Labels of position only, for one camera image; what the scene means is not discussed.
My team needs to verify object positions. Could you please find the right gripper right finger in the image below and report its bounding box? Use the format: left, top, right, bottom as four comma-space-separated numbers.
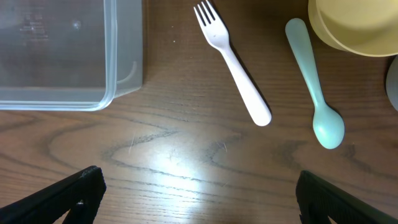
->
295, 170, 397, 224

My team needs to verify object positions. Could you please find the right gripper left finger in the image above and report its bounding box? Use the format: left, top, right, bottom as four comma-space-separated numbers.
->
1, 166, 106, 223

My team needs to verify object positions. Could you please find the grey plastic bowl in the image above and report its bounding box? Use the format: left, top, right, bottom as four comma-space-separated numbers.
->
385, 56, 398, 111

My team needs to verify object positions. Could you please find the mint green plastic spoon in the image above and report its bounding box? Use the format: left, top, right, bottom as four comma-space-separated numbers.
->
285, 18, 345, 149

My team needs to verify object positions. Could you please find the clear plastic storage box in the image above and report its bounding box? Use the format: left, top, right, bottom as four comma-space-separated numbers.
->
1, 0, 144, 111

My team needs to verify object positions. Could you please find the white plastic fork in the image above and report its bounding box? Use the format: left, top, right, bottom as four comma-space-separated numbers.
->
193, 1, 272, 126

